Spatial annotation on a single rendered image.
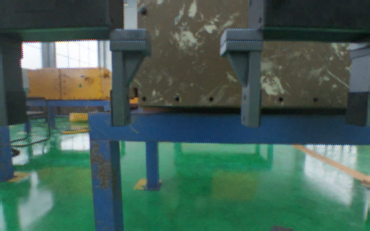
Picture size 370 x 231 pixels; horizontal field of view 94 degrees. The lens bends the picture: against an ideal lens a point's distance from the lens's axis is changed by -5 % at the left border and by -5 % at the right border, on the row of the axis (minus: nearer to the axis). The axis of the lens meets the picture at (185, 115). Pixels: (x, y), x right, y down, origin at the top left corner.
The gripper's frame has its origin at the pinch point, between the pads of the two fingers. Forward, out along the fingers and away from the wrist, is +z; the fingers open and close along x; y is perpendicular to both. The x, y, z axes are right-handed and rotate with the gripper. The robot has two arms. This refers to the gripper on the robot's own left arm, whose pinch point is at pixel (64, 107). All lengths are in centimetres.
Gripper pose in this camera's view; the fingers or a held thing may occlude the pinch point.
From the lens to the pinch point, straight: 25.0
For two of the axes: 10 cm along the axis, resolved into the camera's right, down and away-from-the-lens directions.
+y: 0.1, -1.0, 10.0
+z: 0.0, 10.0, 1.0
